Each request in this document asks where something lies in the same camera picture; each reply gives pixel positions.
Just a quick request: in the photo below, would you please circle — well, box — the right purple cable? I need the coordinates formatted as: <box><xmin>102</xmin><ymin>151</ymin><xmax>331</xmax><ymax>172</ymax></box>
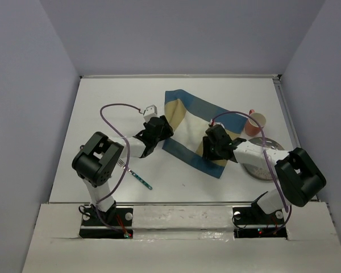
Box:
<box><xmin>211</xmin><ymin>111</ymin><xmax>292</xmax><ymax>228</ymax></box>

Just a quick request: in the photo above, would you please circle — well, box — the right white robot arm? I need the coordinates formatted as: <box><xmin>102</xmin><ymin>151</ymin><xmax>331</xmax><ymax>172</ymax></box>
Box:
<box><xmin>202</xmin><ymin>125</ymin><xmax>327</xmax><ymax>223</ymax></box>

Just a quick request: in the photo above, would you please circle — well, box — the dark patterned plate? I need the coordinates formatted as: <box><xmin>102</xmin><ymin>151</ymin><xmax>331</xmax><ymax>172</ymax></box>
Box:
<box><xmin>243</xmin><ymin>137</ymin><xmax>284</xmax><ymax>181</ymax></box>

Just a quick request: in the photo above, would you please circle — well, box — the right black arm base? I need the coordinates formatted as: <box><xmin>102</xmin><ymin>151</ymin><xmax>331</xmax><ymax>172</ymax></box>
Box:
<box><xmin>231</xmin><ymin>206</ymin><xmax>288</xmax><ymax>239</ymax></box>

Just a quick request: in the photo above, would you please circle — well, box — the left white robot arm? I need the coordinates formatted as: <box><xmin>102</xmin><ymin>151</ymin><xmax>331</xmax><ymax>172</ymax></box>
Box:
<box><xmin>72</xmin><ymin>115</ymin><xmax>173</xmax><ymax>225</ymax></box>

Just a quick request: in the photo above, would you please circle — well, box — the pink cup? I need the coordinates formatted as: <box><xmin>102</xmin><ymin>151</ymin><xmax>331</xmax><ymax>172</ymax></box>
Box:
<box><xmin>244</xmin><ymin>109</ymin><xmax>267</xmax><ymax>137</ymax></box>

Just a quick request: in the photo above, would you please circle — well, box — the fork with teal handle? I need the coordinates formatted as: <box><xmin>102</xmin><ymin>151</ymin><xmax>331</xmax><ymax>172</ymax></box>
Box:
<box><xmin>117</xmin><ymin>159</ymin><xmax>153</xmax><ymax>191</ymax></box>

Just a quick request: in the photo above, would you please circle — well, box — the blue beige checked cloth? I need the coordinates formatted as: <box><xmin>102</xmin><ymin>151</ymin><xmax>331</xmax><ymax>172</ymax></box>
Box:
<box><xmin>161</xmin><ymin>89</ymin><xmax>245</xmax><ymax>179</ymax></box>

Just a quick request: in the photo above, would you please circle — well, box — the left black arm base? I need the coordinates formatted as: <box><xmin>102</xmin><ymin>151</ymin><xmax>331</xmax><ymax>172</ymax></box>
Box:
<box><xmin>78</xmin><ymin>205</ymin><xmax>134</xmax><ymax>239</ymax></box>

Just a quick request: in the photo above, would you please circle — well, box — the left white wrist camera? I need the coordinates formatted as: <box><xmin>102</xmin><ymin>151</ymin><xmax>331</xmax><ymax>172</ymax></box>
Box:
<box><xmin>143</xmin><ymin>105</ymin><xmax>158</xmax><ymax>122</ymax></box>

